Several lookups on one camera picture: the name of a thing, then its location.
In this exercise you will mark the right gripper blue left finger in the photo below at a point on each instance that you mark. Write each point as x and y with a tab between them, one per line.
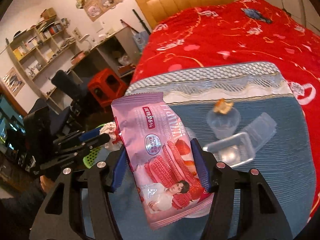
119	169

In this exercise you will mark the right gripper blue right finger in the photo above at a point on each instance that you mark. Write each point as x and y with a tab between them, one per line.
204	165

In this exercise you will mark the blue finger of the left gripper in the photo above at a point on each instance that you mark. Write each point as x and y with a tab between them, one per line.
97	141
90	134

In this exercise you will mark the white tissue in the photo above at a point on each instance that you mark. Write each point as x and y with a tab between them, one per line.
110	128

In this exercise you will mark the clear plastic clamshell box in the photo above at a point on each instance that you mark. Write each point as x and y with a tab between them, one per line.
241	148

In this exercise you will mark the clear plastic cup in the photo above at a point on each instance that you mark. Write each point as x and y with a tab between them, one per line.
223	125

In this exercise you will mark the pink snack wrapper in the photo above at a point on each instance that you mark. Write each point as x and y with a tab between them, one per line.
161	160

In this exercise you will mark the orange peel piece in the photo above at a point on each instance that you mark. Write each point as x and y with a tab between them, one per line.
223	107

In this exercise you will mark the green mesh trash basket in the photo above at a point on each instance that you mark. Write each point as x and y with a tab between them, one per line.
96	155

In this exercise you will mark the black office chair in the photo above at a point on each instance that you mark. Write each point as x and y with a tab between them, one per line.
68	119

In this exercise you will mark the red plastic stool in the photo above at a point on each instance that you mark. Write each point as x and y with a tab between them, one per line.
106	86

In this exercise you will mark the blue striped blanket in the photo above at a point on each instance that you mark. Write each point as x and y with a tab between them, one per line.
243	207

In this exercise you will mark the white desk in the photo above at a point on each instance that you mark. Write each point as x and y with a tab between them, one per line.
106	54

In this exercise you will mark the blue paper bag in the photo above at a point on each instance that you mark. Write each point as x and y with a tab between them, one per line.
141	40

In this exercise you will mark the red patterned bedspread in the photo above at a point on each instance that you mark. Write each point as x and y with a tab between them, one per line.
204	54

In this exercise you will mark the blue fish toy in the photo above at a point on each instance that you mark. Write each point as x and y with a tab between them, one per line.
256	15

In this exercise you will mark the wooden wall bookshelf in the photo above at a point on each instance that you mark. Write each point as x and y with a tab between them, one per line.
37	54

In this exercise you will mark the black sword on wall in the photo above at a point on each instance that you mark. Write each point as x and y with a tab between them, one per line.
141	22

